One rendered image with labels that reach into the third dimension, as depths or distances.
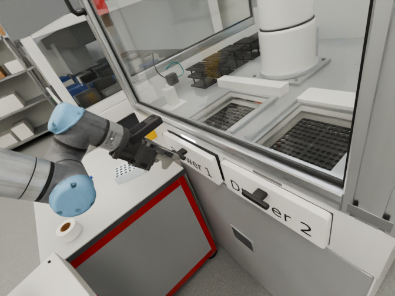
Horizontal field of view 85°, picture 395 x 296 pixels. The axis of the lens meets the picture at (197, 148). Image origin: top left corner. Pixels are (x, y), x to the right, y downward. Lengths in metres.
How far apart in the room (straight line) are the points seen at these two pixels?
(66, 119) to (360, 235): 0.61
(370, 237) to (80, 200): 0.50
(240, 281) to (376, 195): 1.11
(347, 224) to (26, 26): 1.38
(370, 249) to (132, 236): 0.76
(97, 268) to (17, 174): 0.63
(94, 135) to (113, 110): 0.90
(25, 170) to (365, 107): 0.49
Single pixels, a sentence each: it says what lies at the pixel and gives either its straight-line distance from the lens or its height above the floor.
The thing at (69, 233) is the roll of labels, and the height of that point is 0.79.
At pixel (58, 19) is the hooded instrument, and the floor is 1.39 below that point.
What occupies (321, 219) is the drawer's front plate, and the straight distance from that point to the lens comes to 0.49.
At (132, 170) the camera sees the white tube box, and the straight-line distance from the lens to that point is 0.97.
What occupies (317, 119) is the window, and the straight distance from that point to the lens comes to 0.38.
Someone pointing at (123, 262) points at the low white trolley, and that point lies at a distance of 1.04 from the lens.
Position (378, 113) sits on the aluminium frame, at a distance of 0.33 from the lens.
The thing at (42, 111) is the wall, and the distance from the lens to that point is 5.01.
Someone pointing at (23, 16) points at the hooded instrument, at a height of 1.44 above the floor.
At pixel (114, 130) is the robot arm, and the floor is 1.10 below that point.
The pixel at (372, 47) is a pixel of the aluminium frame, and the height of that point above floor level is 1.22.
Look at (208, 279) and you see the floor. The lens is 1.47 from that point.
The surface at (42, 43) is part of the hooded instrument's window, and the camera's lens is 1.39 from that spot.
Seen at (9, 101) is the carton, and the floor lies 0.77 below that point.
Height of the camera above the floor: 1.32
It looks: 35 degrees down
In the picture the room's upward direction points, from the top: 20 degrees counter-clockwise
